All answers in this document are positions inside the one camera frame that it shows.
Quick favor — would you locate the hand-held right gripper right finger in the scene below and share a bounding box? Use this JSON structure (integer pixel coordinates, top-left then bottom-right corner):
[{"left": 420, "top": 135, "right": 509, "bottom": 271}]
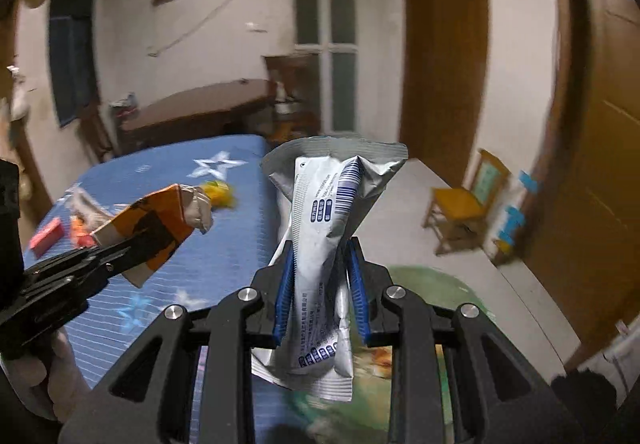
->
[{"left": 345, "top": 237, "right": 586, "bottom": 444}]

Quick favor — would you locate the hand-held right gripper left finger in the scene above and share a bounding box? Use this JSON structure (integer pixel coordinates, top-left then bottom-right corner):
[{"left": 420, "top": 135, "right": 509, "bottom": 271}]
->
[{"left": 59, "top": 240, "right": 295, "bottom": 444}]

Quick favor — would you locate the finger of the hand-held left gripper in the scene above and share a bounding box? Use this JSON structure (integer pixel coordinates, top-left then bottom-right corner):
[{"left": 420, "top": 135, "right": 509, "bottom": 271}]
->
[
  {"left": 22, "top": 230, "right": 177, "bottom": 292},
  {"left": 10, "top": 274, "right": 108, "bottom": 327}
]

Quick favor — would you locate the orange snack packet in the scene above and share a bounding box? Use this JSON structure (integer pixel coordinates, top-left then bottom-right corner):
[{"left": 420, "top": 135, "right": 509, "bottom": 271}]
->
[{"left": 92, "top": 184, "right": 216, "bottom": 287}]

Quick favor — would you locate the green plastic bin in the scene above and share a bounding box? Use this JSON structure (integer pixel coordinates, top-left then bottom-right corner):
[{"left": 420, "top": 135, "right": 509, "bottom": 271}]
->
[{"left": 290, "top": 264, "right": 496, "bottom": 444}]

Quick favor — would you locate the silver white snack packet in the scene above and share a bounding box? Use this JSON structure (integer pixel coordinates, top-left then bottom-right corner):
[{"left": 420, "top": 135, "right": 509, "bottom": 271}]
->
[{"left": 250, "top": 137, "right": 410, "bottom": 402}]

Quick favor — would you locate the person's left hand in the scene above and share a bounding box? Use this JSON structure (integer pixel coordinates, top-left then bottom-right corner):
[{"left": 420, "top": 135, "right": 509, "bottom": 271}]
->
[{"left": 27, "top": 329, "right": 93, "bottom": 422}]

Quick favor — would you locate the red flat box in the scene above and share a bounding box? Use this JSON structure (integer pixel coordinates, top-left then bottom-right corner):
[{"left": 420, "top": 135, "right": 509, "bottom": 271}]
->
[{"left": 29, "top": 218, "right": 65, "bottom": 255}]

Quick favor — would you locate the orange red packet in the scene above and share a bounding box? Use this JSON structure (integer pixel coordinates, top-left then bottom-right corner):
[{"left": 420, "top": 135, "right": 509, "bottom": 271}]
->
[{"left": 357, "top": 346, "right": 396, "bottom": 377}]

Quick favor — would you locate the blue star printed blanket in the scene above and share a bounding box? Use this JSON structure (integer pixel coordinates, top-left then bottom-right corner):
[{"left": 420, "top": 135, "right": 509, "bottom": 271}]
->
[{"left": 22, "top": 134, "right": 301, "bottom": 390}]

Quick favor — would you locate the yellow crumpled packet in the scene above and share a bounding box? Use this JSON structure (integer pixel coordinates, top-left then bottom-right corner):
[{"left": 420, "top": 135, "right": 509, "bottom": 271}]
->
[{"left": 202, "top": 180, "right": 238, "bottom": 210}]

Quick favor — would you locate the dark wooden side chair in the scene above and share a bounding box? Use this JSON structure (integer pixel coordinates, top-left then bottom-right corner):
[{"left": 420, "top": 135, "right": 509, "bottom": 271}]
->
[{"left": 80, "top": 99, "right": 118, "bottom": 162}]

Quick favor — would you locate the yellow wooden chair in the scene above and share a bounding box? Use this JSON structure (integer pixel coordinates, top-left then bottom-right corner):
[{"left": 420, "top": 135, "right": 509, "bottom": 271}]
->
[{"left": 424, "top": 148, "right": 511, "bottom": 255}]

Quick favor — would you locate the pale cloth bundle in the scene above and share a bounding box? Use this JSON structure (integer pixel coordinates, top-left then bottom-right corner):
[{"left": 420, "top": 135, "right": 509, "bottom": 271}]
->
[{"left": 7, "top": 64, "right": 32, "bottom": 121}]

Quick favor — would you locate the clutter on wooden table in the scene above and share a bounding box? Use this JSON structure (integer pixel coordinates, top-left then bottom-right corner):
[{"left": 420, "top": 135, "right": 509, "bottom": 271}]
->
[{"left": 110, "top": 92, "right": 138, "bottom": 114}]

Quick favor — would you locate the dark wooden table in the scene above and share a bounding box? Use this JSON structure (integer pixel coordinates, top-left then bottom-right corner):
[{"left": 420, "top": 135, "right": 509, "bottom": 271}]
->
[{"left": 117, "top": 79, "right": 278, "bottom": 156}]

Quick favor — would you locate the white blue cardboard box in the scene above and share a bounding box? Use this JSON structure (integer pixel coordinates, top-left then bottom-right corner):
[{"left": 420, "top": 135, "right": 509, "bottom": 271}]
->
[{"left": 492, "top": 169, "right": 538, "bottom": 265}]

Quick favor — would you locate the dark wooden high-back chair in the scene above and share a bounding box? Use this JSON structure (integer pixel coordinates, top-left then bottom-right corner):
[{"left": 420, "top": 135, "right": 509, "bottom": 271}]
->
[{"left": 262, "top": 53, "right": 323, "bottom": 145}]

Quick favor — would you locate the dark cloth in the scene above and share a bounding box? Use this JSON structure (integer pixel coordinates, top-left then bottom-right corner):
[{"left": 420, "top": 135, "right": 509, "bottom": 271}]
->
[{"left": 550, "top": 369, "right": 621, "bottom": 425}]

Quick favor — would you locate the white glazed door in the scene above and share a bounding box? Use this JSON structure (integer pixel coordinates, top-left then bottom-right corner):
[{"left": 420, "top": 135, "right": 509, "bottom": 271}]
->
[{"left": 290, "top": 0, "right": 360, "bottom": 135}]

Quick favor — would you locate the brown wooden open door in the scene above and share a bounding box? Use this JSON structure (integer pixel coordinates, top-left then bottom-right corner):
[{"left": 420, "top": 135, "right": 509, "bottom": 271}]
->
[{"left": 520, "top": 0, "right": 640, "bottom": 365}]

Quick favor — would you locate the wall cable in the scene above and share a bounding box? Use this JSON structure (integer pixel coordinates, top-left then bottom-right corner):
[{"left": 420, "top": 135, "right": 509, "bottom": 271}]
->
[{"left": 147, "top": 0, "right": 281, "bottom": 58}]

